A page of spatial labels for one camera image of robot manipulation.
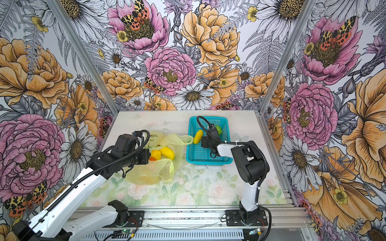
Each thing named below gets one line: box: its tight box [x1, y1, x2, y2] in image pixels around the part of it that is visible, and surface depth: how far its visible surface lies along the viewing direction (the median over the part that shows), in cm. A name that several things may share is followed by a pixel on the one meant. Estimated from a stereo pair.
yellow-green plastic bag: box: [125, 131, 195, 186], surface depth 73 cm
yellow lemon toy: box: [159, 146, 176, 161], surface depth 95 cm
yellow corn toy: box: [193, 129, 204, 145], surface depth 104 cm
